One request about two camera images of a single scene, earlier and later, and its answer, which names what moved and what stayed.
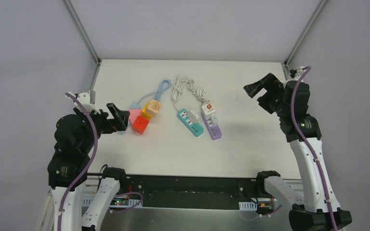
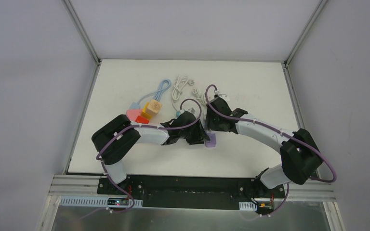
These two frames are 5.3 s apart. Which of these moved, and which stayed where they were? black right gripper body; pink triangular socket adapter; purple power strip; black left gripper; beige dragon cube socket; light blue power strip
Moved: black left gripper; purple power strip; black right gripper body
Stayed: beige dragon cube socket; light blue power strip; pink triangular socket adapter
